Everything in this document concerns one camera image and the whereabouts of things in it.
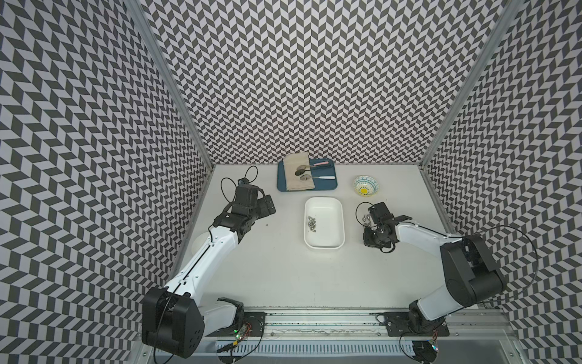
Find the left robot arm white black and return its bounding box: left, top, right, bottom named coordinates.
left=141, top=177, right=276, bottom=358

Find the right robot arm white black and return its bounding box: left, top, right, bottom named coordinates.
left=363, top=203, right=507, bottom=333

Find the white storage box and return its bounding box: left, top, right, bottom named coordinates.
left=303, top=197, right=346, bottom=250

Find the pile of wing nuts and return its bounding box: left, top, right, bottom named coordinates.
left=308, top=215, right=317, bottom=233

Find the beige folded cloth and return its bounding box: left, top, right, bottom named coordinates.
left=283, top=152, right=315, bottom=192

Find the patterned small bowl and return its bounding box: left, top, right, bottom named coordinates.
left=353, top=175, right=380, bottom=197

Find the metal spoon dark bowl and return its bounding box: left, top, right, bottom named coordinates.
left=295, top=165, right=314, bottom=176

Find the blue tray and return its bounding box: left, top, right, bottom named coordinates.
left=277, top=159, right=338, bottom=192

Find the metal spoon white handle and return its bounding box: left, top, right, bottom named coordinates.
left=299, top=174, right=336, bottom=180

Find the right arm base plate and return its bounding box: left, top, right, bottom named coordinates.
left=381, top=311, right=450, bottom=338

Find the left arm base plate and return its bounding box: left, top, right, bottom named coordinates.
left=209, top=311, right=267, bottom=338

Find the aluminium front rail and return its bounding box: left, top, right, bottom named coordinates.
left=249, top=307, right=518, bottom=341

